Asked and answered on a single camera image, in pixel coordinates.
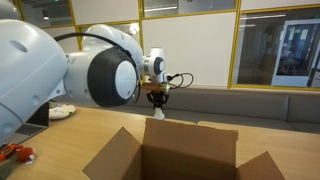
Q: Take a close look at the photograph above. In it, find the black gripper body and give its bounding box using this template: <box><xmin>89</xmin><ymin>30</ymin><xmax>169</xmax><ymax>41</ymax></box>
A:
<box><xmin>150</xmin><ymin>90</ymin><xmax>166</xmax><ymax>100</ymax></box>

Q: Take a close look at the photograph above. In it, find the brown cardboard box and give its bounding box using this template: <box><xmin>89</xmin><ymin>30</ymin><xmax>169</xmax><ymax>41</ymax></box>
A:
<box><xmin>82</xmin><ymin>117</ymin><xmax>286</xmax><ymax>180</ymax></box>

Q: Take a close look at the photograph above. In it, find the grey bench sofa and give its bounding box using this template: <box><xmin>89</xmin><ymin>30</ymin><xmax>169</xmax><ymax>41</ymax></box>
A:
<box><xmin>49</xmin><ymin>83</ymin><xmax>320</xmax><ymax>136</ymax></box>

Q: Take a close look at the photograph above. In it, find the grey laptop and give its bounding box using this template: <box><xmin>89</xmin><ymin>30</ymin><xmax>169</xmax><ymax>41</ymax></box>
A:
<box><xmin>5</xmin><ymin>101</ymin><xmax>50</xmax><ymax>145</ymax></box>

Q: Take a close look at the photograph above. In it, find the red plush toy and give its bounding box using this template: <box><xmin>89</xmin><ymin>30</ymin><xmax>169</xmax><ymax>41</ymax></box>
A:
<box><xmin>16</xmin><ymin>146</ymin><xmax>37</xmax><ymax>165</ymax></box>

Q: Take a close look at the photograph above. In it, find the white framed poster panel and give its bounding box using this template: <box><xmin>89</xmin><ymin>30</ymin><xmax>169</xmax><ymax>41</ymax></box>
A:
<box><xmin>270</xmin><ymin>18</ymin><xmax>320</xmax><ymax>89</ymax></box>

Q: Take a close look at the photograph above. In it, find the orange black tool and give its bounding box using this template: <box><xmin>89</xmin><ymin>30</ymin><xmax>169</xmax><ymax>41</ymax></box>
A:
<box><xmin>0</xmin><ymin>143</ymin><xmax>24</xmax><ymax>162</ymax></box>

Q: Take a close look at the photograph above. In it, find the white pendant lamp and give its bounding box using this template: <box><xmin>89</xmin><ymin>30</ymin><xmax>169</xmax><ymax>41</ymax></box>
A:
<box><xmin>0</xmin><ymin>0</ymin><xmax>19</xmax><ymax>20</ymax></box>

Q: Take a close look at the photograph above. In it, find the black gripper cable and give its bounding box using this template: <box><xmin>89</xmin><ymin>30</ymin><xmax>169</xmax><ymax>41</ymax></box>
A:
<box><xmin>164</xmin><ymin>72</ymin><xmax>195</xmax><ymax>90</ymax></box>

